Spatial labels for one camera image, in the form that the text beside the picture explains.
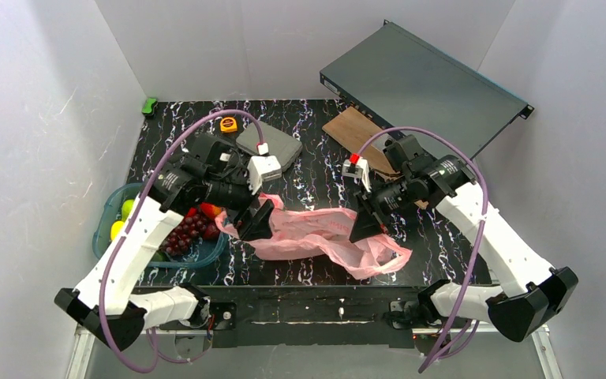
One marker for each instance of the blue plastic fruit container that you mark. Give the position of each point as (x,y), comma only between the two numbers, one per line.
(200,254)

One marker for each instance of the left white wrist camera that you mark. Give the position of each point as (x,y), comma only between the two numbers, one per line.
(263,167)

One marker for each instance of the green fake apple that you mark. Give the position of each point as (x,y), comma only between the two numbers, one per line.
(126,209)

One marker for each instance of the pink plastic bag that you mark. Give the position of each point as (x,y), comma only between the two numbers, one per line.
(326,231)

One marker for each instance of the purple fake grapes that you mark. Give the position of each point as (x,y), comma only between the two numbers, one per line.
(191,229)

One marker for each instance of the orange tape measure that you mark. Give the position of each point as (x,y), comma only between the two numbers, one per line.
(228,125)

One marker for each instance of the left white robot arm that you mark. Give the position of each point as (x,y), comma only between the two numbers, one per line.
(104,303)

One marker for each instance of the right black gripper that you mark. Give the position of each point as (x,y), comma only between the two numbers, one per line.
(368,210)

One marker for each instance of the grey plastic case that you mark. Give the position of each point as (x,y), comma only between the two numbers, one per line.
(283,146)

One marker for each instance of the yellow fake lemon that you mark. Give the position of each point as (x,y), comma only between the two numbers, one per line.
(115,229)

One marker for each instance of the dark rack network switch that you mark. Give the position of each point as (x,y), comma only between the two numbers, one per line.
(398,79)

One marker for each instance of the wooden board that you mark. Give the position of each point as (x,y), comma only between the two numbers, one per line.
(351,129)

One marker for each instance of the red orange fake mango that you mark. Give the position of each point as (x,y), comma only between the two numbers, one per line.
(209,210)

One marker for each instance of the green small object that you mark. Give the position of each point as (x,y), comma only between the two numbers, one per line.
(150,104)

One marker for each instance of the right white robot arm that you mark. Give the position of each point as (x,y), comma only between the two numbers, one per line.
(530,291)

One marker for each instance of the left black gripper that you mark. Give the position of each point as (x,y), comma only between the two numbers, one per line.
(250,208)

